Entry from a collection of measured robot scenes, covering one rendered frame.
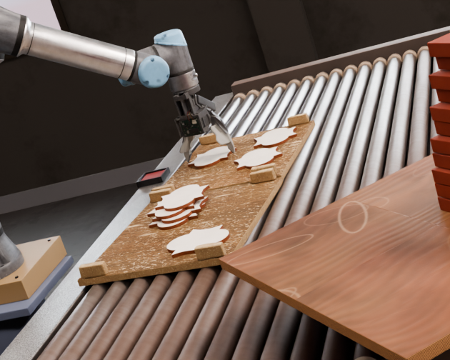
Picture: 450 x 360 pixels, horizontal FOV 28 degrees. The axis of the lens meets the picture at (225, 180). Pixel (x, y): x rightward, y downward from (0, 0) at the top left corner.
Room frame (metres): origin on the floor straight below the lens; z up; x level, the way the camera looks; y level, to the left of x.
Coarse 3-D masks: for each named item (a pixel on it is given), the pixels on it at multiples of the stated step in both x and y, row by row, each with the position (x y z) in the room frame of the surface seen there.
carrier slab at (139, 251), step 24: (216, 192) 2.02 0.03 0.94; (240, 192) 1.97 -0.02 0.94; (264, 192) 1.91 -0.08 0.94; (144, 216) 2.02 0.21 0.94; (216, 216) 1.85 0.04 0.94; (240, 216) 1.81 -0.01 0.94; (120, 240) 1.91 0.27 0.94; (144, 240) 1.86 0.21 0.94; (168, 240) 1.81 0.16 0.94; (240, 240) 1.67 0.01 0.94; (120, 264) 1.76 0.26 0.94; (144, 264) 1.71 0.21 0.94; (168, 264) 1.67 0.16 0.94; (192, 264) 1.64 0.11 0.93; (216, 264) 1.62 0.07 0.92
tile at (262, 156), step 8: (256, 152) 2.21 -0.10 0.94; (264, 152) 2.19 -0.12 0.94; (272, 152) 2.17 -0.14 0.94; (240, 160) 2.19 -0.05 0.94; (248, 160) 2.17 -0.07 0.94; (256, 160) 2.15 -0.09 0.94; (264, 160) 2.12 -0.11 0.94; (272, 160) 2.12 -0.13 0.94; (240, 168) 2.14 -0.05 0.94; (248, 168) 2.12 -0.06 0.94
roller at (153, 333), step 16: (288, 96) 2.83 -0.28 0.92; (272, 112) 2.69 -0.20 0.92; (272, 128) 2.52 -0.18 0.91; (192, 272) 1.65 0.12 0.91; (176, 288) 1.58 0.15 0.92; (160, 304) 1.53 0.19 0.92; (176, 304) 1.53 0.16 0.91; (160, 320) 1.47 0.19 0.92; (144, 336) 1.42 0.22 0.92; (160, 336) 1.43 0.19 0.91; (144, 352) 1.37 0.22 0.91
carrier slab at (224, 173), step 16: (288, 128) 2.38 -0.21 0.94; (304, 128) 2.32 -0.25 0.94; (208, 144) 2.48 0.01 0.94; (224, 144) 2.42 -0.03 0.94; (240, 144) 2.37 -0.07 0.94; (288, 144) 2.22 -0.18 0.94; (192, 160) 2.37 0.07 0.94; (224, 160) 2.27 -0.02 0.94; (288, 160) 2.09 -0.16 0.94; (176, 176) 2.26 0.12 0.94; (192, 176) 2.22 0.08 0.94; (208, 176) 2.17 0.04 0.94; (224, 176) 2.13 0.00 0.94; (240, 176) 2.08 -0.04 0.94
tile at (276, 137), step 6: (270, 132) 2.36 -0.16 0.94; (276, 132) 2.34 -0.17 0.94; (282, 132) 2.32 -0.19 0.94; (288, 132) 2.30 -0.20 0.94; (258, 138) 2.34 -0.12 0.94; (264, 138) 2.32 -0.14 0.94; (270, 138) 2.31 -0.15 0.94; (276, 138) 2.29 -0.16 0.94; (282, 138) 2.27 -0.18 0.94; (288, 138) 2.26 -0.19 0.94; (258, 144) 2.28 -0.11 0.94; (264, 144) 2.26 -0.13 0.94; (270, 144) 2.25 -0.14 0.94; (276, 144) 2.24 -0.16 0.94
